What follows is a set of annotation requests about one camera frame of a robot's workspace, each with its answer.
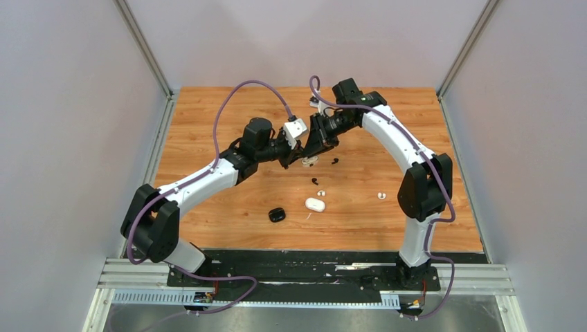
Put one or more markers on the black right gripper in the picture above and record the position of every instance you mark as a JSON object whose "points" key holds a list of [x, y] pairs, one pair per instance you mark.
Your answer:
{"points": [[319, 139]]}

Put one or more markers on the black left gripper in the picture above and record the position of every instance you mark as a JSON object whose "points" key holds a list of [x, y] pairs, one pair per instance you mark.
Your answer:
{"points": [[291, 154]]}

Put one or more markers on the black glossy charging case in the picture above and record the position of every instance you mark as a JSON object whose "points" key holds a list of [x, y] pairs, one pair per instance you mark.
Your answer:
{"points": [[277, 215]]}

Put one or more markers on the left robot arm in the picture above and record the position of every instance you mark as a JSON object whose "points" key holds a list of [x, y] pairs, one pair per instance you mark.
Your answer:
{"points": [[151, 224]]}

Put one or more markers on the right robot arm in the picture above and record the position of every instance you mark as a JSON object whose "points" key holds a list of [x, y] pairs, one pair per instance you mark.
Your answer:
{"points": [[426, 188]]}

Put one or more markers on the white oval charging case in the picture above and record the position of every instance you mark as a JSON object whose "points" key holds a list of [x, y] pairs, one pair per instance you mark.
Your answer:
{"points": [[315, 204]]}

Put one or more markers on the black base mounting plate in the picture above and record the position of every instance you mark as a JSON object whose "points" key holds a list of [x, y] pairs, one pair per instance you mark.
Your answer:
{"points": [[320, 276]]}

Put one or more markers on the aluminium frame rail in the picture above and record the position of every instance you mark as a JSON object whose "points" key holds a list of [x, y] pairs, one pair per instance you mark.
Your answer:
{"points": [[151, 283]]}

